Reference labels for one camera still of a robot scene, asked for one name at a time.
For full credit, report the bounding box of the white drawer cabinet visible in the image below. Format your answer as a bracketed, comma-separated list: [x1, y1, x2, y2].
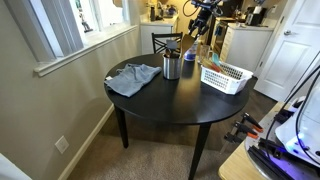
[219, 22, 275, 73]

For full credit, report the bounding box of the slotted wooden turner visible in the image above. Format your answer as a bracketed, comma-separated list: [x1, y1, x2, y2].
[202, 58, 239, 80]

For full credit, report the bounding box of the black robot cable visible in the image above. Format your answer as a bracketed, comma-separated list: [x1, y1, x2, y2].
[265, 50, 320, 158]
[294, 77, 320, 167]

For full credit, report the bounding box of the black coffee maker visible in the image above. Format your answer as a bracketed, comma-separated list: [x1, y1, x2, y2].
[244, 4, 268, 27]

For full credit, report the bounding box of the black spatula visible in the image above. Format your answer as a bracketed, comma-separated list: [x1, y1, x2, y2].
[164, 39, 179, 59]

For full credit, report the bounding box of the silver utensil holder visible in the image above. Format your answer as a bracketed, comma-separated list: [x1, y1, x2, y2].
[162, 54, 183, 81]

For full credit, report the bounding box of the light wooden robot table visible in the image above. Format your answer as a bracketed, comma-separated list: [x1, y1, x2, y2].
[217, 101, 320, 180]

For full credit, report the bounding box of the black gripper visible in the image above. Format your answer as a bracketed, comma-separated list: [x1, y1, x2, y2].
[188, 4, 217, 39]

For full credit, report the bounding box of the white framed window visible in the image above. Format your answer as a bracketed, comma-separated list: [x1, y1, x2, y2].
[5, 0, 140, 78]

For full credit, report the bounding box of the black round table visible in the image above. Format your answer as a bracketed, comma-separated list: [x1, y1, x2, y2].
[103, 52, 260, 180]

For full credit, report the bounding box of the metal base plate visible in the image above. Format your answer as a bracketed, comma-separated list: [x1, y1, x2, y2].
[244, 110, 320, 180]

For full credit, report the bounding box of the black aluminium rail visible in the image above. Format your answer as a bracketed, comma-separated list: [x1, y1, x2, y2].
[247, 144, 288, 180]

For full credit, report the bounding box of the white kitchen counter cabinet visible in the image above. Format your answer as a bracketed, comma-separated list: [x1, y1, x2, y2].
[139, 14, 180, 56]

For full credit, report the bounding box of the clear drinking glass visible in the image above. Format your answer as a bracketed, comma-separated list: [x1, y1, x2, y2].
[198, 44, 212, 65]

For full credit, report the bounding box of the red silicone spatula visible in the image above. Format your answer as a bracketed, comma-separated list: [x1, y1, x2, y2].
[210, 62, 223, 73]

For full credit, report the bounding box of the teal silicone spatula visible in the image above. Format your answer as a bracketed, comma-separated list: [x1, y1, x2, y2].
[211, 52, 222, 67]

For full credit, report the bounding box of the white wipes canister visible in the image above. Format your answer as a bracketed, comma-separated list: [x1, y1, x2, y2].
[183, 39, 200, 63]

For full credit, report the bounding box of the white panel door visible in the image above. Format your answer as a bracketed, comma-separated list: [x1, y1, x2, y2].
[253, 0, 320, 103]

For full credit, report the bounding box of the black wooden chair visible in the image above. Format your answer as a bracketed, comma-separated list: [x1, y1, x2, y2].
[151, 31, 184, 55]

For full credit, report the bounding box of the white wall outlet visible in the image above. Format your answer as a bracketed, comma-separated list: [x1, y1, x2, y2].
[54, 134, 71, 155]

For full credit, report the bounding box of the large wooden spoon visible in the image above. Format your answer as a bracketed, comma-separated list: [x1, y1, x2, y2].
[180, 33, 197, 61]

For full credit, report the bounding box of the silver door handle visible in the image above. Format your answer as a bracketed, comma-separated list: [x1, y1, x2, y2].
[283, 29, 298, 37]

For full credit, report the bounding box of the blue-grey cloth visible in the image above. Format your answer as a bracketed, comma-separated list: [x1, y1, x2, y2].
[103, 62, 163, 99]

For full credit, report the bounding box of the black orange bar clamp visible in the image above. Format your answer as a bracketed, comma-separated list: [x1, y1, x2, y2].
[223, 121, 260, 145]
[241, 112, 265, 134]

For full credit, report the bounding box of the white plastic basket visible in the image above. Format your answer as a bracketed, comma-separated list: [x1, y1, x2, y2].
[200, 61, 255, 96]

